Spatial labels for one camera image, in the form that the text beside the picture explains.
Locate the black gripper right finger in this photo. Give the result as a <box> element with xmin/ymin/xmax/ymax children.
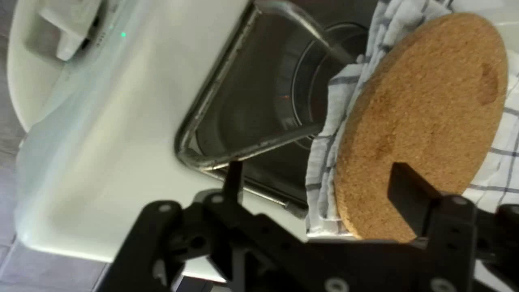
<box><xmin>386</xmin><ymin>160</ymin><xmax>519</xmax><ymax>292</ymax></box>

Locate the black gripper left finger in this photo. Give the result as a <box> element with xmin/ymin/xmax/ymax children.
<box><xmin>99</xmin><ymin>159</ymin><xmax>305</xmax><ymax>292</ymax></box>

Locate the round cork trivet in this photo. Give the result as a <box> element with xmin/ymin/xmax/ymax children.
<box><xmin>331</xmin><ymin>11</ymin><xmax>510</xmax><ymax>243</ymax></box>

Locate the white black checkered towel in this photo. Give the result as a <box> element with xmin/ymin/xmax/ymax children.
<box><xmin>305</xmin><ymin>0</ymin><xmax>519</xmax><ymax>240</ymax></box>

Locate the black stove burner grate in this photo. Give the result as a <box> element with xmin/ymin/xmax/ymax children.
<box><xmin>174</xmin><ymin>0</ymin><xmax>380</xmax><ymax>214</ymax></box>

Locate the white kitchen stove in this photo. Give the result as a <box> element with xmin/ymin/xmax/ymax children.
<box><xmin>5</xmin><ymin>0</ymin><xmax>519</xmax><ymax>292</ymax></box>

